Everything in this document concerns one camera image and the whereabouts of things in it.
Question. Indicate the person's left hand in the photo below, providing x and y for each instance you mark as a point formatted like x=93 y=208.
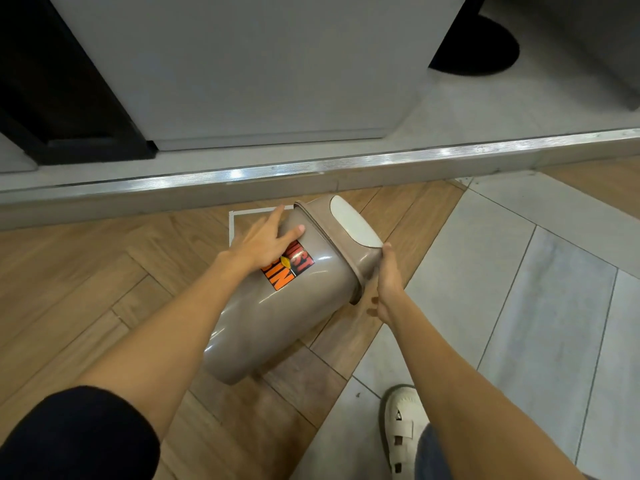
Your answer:
x=257 y=247

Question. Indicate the person's right hand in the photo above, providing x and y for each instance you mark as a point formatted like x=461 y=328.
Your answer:
x=390 y=289

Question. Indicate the person's left thumb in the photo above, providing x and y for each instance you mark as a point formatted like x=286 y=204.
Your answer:
x=295 y=233

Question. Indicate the person's right thumb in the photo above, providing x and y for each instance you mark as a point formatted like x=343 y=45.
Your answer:
x=389 y=259

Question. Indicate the brown plastic swing-lid trash bin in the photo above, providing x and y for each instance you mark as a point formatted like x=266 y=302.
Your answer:
x=280 y=319

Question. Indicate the person's left forearm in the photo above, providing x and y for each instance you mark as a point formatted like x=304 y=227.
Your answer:
x=165 y=334

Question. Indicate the person's right forearm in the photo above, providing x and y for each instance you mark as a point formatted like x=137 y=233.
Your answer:
x=470 y=394

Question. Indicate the white tape floor marker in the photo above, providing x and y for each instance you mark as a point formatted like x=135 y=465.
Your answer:
x=233 y=229

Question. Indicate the metal threshold strip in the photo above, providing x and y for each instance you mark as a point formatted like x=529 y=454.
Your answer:
x=320 y=169

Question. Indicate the white sandal shoe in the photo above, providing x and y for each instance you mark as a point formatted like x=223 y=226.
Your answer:
x=400 y=424

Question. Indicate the grey cabinet panel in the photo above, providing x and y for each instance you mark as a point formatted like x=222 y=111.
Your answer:
x=250 y=64

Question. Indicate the blue jeans leg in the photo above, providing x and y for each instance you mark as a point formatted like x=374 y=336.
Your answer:
x=430 y=457

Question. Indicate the black round stand base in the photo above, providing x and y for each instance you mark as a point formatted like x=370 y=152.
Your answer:
x=475 y=44

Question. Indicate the black sleeve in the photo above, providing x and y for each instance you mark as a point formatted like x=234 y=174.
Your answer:
x=75 y=437

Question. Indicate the black furniture frame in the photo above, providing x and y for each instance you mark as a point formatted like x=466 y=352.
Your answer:
x=60 y=94

